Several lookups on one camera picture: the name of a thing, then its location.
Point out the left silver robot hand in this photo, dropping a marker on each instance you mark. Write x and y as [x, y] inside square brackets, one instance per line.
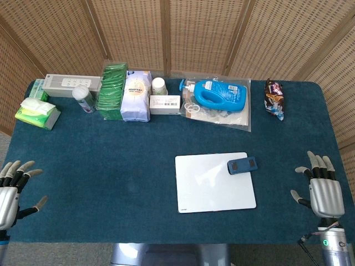
[8, 205]

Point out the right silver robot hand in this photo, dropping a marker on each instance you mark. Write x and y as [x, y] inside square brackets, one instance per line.
[327, 196]

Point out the blue board eraser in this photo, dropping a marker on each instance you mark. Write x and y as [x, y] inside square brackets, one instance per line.
[242, 165]

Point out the white board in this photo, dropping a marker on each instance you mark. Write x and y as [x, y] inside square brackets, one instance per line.
[205, 188]

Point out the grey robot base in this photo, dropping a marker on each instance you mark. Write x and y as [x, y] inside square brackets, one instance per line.
[166, 255]

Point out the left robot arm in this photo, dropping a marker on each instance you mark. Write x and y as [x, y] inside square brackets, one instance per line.
[3, 243]

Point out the green tissue pack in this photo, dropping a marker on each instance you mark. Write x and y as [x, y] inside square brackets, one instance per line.
[36, 116]

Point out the blue felt table cover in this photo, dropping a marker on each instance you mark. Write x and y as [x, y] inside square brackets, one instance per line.
[111, 166]

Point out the brown snack bag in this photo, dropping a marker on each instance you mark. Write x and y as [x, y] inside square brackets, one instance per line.
[273, 97]

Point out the light green wipes pack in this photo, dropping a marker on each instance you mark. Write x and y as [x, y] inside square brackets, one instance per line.
[37, 90]

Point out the white power strip box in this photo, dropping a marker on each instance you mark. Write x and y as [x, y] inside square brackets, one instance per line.
[55, 88]

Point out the white lidded cylindrical can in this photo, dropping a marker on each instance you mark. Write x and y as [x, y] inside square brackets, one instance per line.
[84, 101]

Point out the clear plastic zip bag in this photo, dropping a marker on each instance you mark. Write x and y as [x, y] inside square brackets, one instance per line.
[222, 120]

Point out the blue detergent pump bottle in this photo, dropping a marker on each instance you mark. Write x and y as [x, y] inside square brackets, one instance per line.
[219, 97]

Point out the green tea box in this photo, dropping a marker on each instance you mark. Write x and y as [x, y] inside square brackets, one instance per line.
[111, 91]

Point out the white lavender paper bag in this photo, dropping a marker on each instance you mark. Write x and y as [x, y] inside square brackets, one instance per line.
[134, 102]

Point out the small white cardboard box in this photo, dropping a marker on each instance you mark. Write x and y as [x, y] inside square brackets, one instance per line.
[163, 106]

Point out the white paper cup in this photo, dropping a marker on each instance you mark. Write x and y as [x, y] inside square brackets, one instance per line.
[159, 87]

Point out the woven rattan folding screen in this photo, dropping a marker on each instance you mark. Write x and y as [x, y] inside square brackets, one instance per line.
[194, 33]

